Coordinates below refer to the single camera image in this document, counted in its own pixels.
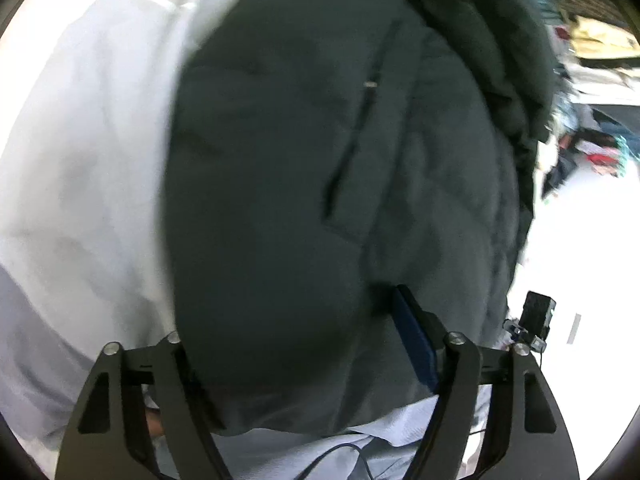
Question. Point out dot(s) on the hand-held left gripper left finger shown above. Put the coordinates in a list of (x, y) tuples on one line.
[(175, 385)]

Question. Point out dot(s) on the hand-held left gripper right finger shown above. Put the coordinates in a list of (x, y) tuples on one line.
[(416, 342)]

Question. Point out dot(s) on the black puffer jacket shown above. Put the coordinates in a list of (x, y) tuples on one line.
[(320, 185)]

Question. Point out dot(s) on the pile of clothes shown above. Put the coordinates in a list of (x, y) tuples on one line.
[(595, 60)]

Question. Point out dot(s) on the person's light blue pants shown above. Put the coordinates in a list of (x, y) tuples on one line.
[(300, 447)]

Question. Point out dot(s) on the white cloth sheet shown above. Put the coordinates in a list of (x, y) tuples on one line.
[(85, 160)]

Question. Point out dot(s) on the black camera on mount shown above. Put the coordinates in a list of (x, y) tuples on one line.
[(537, 314)]

